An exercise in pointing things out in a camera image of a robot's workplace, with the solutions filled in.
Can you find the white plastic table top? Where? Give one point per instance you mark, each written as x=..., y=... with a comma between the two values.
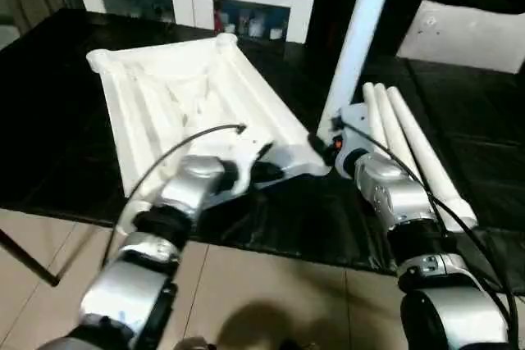
x=164, y=96

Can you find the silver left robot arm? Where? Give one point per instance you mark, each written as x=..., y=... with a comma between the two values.
x=189, y=186

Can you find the small white jar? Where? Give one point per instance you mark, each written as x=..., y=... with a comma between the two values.
x=277, y=33

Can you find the white plastic bag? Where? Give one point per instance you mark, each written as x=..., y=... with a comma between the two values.
x=467, y=34

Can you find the black work mat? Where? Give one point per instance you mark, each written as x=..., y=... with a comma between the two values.
x=49, y=120

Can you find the black tripod leg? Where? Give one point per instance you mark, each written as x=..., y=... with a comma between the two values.
x=29, y=256

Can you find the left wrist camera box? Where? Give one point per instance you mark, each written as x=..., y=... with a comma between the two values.
x=246, y=149

